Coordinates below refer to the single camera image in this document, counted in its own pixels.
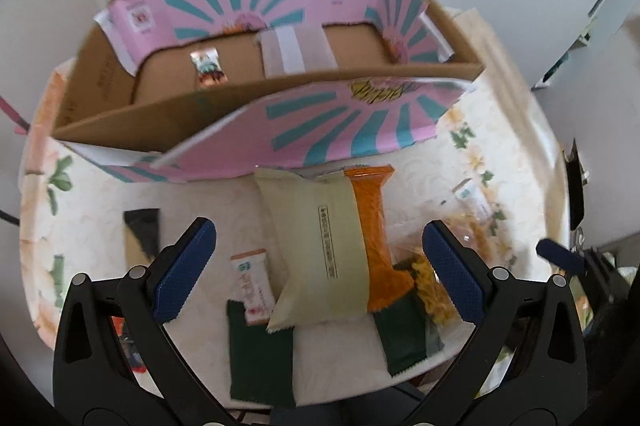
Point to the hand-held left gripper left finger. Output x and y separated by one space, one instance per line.
185 276

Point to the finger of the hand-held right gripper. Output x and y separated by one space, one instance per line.
575 186
560 256

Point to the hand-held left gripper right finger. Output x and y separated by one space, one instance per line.
452 276

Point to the clear bag of yellow snacks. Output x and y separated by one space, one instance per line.
425 293

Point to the black yellow snack packet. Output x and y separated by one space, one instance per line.
142 231

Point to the white orange stick packet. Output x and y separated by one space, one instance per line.
252 286

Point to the small white snack packet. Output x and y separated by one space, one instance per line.
472 201

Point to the dark green snack packet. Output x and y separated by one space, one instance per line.
402 336
260 366

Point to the orange snack packet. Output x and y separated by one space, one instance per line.
372 231

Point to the cream snack packet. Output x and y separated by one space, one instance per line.
320 246

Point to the pink striped cardboard box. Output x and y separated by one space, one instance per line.
350 136

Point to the floral tablecloth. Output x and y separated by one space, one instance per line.
210 201

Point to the black pole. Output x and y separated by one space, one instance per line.
9 217

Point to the small teal brown snack packet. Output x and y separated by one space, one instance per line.
207 68

